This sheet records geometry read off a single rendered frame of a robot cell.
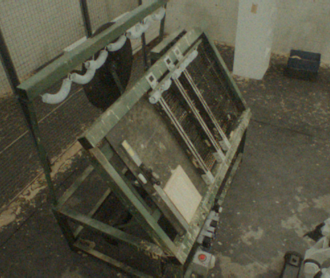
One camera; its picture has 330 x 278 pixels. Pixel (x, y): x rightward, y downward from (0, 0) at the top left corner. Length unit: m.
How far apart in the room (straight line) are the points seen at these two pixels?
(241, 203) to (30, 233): 2.63
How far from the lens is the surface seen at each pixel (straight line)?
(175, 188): 2.68
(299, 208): 4.24
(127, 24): 3.06
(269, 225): 3.98
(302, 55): 6.96
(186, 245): 2.71
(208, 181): 3.03
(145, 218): 2.37
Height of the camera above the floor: 3.19
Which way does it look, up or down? 41 degrees down
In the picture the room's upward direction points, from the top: 4 degrees counter-clockwise
